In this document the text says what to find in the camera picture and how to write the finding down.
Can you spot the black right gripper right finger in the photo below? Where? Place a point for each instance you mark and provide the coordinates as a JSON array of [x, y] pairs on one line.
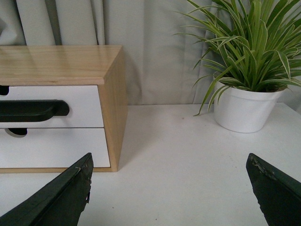
[[278, 194]]

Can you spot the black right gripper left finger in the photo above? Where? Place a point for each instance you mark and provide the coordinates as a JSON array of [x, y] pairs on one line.
[[58, 203]]

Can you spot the black drawer handle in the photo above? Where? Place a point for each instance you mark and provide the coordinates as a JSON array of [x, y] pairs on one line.
[[32, 110]]

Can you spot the wooden drawer cabinet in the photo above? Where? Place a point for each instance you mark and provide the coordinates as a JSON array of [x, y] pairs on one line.
[[102, 66]]

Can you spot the white plant pot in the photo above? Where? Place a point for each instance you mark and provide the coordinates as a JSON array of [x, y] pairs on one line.
[[243, 111]]

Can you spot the green spider plant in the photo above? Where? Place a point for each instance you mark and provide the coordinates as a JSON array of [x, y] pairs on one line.
[[258, 44]]

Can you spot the grey curtain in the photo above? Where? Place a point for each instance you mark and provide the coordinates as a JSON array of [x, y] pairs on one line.
[[160, 60]]

